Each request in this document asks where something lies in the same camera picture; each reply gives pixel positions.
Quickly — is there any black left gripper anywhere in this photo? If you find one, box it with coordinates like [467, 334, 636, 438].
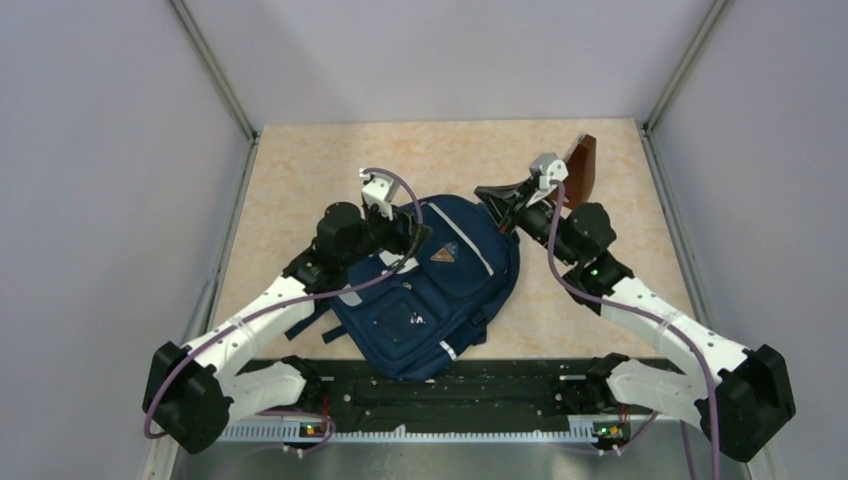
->
[341, 201, 431, 269]

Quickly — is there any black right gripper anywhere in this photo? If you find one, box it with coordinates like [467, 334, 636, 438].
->
[476, 175, 579, 266]

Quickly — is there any navy blue student backpack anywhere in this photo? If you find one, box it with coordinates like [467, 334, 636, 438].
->
[285, 194, 521, 380]

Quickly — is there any small orange eraser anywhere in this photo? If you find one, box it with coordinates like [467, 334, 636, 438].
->
[430, 247, 456, 263]

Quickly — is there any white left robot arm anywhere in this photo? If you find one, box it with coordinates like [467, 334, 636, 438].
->
[142, 201, 431, 454]

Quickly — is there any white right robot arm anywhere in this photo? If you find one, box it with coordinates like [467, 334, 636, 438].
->
[474, 182, 797, 462]

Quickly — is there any brown wooden metronome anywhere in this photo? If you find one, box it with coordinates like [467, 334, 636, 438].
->
[563, 133, 597, 210]

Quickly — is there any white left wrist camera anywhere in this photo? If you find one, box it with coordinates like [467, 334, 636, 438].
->
[358, 168, 400, 216]

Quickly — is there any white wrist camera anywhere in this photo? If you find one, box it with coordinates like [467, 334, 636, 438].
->
[529, 152, 569, 193]
[358, 168, 400, 216]

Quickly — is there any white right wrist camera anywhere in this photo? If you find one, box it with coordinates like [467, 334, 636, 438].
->
[529, 152, 569, 193]

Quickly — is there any aluminium frame rail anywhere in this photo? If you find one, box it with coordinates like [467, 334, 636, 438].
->
[218, 397, 763, 445]

